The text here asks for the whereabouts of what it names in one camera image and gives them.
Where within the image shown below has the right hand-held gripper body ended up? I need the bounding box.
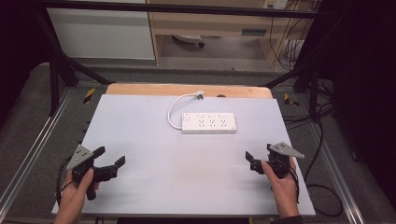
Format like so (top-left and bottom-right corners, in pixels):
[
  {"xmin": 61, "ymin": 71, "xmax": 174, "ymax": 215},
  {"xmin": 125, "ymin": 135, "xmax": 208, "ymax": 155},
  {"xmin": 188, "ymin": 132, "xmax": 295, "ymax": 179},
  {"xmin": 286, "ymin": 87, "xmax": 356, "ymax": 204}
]
[{"xmin": 249, "ymin": 141, "xmax": 306, "ymax": 180}]

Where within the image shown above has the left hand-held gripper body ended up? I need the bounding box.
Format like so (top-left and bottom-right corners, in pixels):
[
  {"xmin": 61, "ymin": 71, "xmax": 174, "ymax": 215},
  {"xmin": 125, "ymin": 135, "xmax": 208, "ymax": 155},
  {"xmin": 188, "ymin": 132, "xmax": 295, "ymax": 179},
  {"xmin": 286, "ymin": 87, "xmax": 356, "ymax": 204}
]
[{"xmin": 66, "ymin": 144, "xmax": 120, "ymax": 202}]

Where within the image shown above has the person's right hand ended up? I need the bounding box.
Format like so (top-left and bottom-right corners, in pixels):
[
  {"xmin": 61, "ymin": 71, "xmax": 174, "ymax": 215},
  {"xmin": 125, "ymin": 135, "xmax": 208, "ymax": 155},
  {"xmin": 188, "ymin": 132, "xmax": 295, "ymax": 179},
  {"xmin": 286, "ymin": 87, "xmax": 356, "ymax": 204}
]
[{"xmin": 261, "ymin": 157, "xmax": 301, "ymax": 219}]

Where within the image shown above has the person's left hand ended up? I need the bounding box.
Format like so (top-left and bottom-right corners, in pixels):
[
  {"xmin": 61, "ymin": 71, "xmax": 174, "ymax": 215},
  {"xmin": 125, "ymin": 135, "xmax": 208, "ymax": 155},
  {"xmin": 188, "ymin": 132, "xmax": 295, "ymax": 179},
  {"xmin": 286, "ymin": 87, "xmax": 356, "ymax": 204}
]
[{"xmin": 57, "ymin": 168, "xmax": 101, "ymax": 214}]

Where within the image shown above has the white power strip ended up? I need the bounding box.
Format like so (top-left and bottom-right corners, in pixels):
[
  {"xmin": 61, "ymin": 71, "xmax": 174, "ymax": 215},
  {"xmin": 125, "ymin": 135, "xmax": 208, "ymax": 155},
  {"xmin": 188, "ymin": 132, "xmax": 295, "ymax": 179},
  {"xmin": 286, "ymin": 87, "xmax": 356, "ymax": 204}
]
[{"xmin": 180, "ymin": 112, "xmax": 238, "ymax": 135}]

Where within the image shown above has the wooden table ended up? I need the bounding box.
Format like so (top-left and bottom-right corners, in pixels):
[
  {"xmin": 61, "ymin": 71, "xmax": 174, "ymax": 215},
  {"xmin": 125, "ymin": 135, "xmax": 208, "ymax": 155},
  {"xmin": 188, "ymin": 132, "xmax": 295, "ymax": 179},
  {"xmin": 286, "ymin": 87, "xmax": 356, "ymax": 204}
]
[{"xmin": 105, "ymin": 82, "xmax": 274, "ymax": 100}]

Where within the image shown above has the white cabinet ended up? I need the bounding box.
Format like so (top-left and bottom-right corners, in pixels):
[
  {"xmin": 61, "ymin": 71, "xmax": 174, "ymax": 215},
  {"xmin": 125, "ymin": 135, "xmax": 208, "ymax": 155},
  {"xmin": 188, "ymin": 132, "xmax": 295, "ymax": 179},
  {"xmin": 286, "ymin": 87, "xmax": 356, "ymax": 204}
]
[{"xmin": 46, "ymin": 0, "xmax": 156, "ymax": 62}]

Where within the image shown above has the dark curtain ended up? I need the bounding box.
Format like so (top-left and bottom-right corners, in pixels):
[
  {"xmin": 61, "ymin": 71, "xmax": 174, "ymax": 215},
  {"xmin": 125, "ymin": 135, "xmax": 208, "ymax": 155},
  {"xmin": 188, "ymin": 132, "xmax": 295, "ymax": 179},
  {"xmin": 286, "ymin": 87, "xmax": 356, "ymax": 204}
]
[
  {"xmin": 0, "ymin": 0, "xmax": 52, "ymax": 124},
  {"xmin": 317, "ymin": 0, "xmax": 396, "ymax": 206}
]

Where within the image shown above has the office chair base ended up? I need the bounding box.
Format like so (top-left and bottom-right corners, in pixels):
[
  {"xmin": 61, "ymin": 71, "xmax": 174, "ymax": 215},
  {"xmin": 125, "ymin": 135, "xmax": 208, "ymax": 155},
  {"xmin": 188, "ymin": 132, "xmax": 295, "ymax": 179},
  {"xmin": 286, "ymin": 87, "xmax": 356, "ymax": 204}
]
[{"xmin": 172, "ymin": 34, "xmax": 206, "ymax": 49}]

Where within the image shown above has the light wooden desk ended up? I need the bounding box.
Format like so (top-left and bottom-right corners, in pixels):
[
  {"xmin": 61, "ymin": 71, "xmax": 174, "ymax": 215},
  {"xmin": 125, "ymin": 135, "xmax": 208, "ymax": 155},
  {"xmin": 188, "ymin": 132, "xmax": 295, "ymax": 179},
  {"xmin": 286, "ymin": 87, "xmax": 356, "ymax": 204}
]
[{"xmin": 146, "ymin": 0, "xmax": 321, "ymax": 69}]

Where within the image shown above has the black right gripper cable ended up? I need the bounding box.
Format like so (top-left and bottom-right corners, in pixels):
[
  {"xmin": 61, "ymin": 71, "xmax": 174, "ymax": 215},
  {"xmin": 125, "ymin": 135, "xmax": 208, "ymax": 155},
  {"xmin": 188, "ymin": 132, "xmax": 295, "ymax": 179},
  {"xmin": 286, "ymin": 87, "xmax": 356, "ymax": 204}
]
[{"xmin": 289, "ymin": 166, "xmax": 301, "ymax": 204}]

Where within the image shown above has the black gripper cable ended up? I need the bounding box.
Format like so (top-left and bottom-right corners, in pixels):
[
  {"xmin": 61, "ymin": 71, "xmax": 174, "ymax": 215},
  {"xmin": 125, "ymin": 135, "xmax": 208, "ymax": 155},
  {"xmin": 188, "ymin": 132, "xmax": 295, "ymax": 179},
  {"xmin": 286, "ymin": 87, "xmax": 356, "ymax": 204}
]
[
  {"xmin": 55, "ymin": 156, "xmax": 75, "ymax": 206},
  {"xmin": 289, "ymin": 166, "xmax": 301, "ymax": 204}
]

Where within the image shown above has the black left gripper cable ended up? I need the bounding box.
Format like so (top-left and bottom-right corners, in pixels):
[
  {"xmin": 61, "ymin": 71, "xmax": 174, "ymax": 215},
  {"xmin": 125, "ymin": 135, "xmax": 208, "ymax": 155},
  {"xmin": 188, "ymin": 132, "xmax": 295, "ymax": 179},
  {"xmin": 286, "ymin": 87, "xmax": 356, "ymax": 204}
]
[{"xmin": 55, "ymin": 156, "xmax": 75, "ymax": 206}]

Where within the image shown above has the black floor cable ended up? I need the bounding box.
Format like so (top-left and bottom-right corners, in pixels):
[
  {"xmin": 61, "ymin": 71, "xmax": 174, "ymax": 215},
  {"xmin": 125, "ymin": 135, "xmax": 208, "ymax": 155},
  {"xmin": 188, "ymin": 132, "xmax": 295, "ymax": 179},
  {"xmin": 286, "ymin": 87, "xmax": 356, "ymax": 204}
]
[{"xmin": 281, "ymin": 78, "xmax": 345, "ymax": 218}]

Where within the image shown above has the aluminium floor rail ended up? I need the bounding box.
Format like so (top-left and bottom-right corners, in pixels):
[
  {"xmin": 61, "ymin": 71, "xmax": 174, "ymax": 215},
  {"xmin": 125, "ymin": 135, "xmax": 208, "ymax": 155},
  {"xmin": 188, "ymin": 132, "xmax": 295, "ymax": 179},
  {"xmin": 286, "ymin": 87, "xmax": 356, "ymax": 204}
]
[
  {"xmin": 0, "ymin": 88, "xmax": 76, "ymax": 213},
  {"xmin": 306, "ymin": 122, "xmax": 366, "ymax": 224}
]

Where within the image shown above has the white power strip cable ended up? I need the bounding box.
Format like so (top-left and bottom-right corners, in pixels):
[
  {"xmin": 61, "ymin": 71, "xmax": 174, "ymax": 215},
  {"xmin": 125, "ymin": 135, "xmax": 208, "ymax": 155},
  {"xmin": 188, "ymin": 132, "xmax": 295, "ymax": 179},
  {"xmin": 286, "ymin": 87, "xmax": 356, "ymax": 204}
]
[{"xmin": 167, "ymin": 91, "xmax": 198, "ymax": 131}]

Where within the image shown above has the bundle of black cables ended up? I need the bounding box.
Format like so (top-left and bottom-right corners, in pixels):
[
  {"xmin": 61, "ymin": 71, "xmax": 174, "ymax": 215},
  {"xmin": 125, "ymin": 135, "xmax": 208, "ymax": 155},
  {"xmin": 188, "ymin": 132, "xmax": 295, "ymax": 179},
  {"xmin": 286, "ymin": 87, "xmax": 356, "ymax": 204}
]
[{"xmin": 269, "ymin": 0, "xmax": 316, "ymax": 72}]

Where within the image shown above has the white wall socket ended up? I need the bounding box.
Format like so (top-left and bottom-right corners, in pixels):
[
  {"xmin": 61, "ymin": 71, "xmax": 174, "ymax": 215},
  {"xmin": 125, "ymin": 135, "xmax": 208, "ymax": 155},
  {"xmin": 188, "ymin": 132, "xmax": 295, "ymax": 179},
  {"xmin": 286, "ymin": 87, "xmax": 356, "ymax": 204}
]
[{"xmin": 262, "ymin": 0, "xmax": 290, "ymax": 10}]

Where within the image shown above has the black metal frame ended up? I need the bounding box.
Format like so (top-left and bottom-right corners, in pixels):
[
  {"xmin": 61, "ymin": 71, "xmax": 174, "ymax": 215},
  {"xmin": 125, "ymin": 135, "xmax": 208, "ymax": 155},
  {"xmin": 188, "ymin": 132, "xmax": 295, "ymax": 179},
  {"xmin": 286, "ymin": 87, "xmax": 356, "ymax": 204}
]
[{"xmin": 31, "ymin": 0, "xmax": 331, "ymax": 122}]

